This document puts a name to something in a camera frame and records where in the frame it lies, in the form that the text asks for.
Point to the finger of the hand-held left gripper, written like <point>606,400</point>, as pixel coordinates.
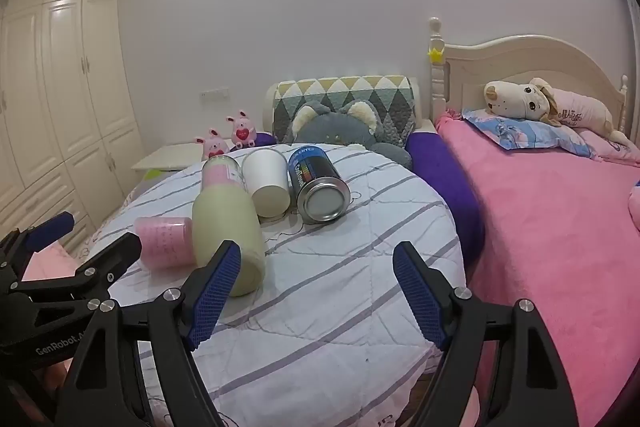
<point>47,229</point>
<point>112,257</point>

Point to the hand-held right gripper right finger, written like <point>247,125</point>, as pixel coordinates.
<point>420,297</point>

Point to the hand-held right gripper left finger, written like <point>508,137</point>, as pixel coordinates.
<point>214,294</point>

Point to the white cup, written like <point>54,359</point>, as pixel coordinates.
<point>265,177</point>

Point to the pink cup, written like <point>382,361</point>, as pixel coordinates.
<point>165,239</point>

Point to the pale green bottle pink cap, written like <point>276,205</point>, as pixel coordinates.
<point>225,217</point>

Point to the purple bolster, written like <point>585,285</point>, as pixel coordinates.
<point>450,187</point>

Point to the white nightstand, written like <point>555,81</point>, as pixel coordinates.
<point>170,155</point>

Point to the pink blanket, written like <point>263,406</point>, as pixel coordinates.
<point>540,232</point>

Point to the cream wardrobe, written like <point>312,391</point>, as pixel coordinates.
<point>60,82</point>

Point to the small pink bunny plush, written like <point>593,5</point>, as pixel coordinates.
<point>214,144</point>

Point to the blue spray can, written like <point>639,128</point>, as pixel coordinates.
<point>312,172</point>

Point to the small purple cushion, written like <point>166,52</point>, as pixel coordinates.
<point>264,140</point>

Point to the large pink bunny plush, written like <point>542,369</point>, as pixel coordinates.
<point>242,129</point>

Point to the grey plush toy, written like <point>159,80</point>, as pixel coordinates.
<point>325,129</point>

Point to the blue printed pillow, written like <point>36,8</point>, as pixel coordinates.
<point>525,132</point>

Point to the diamond pattern quilted cushion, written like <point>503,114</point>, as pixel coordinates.
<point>345,92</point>

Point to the cream dog plush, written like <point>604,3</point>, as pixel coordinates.
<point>520,99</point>

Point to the yellow star ornament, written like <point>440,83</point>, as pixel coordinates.
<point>435,55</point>

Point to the pink pillow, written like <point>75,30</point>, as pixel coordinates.
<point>615,150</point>

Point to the cream wooden headboard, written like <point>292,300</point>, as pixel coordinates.
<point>500,62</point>

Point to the white wall socket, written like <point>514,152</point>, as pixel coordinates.
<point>214,93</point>

